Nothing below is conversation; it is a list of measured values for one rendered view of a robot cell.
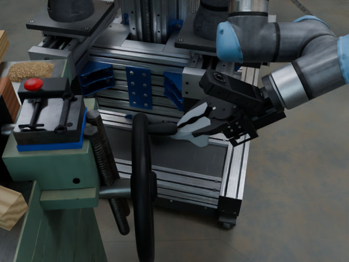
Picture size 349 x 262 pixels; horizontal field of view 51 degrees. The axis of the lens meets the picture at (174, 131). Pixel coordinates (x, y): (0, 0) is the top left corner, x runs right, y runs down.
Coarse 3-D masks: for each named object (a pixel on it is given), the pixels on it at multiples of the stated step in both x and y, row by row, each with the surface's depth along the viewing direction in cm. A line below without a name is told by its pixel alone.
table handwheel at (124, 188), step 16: (144, 128) 62; (144, 144) 60; (144, 160) 58; (144, 176) 57; (112, 192) 69; (128, 192) 69; (144, 192) 57; (144, 208) 57; (144, 224) 57; (144, 240) 58; (144, 256) 60
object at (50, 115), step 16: (48, 80) 63; (64, 80) 63; (32, 96) 61; (48, 96) 61; (80, 96) 61; (32, 112) 58; (48, 112) 58; (80, 112) 59; (16, 128) 55; (32, 128) 55; (48, 128) 55; (80, 128) 58; (32, 144) 57; (48, 144) 57; (64, 144) 57; (80, 144) 57
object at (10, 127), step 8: (0, 96) 62; (0, 104) 61; (0, 112) 61; (8, 112) 64; (0, 120) 61; (8, 120) 64; (0, 128) 61; (8, 128) 61; (0, 136) 61; (8, 136) 61; (0, 144) 60; (0, 152) 60; (0, 160) 60
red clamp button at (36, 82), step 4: (28, 80) 60; (32, 80) 60; (36, 80) 60; (40, 80) 60; (24, 84) 59; (28, 84) 59; (32, 84) 59; (36, 84) 59; (40, 84) 60; (28, 88) 59; (32, 88) 59; (36, 88) 59
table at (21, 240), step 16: (0, 64) 85; (64, 64) 86; (0, 176) 61; (32, 192) 59; (48, 192) 63; (64, 192) 63; (80, 192) 63; (96, 192) 63; (32, 208) 58; (48, 208) 63; (64, 208) 64; (16, 224) 55; (32, 224) 58; (0, 240) 53; (16, 240) 53; (32, 240) 57; (0, 256) 51; (16, 256) 51; (32, 256) 57
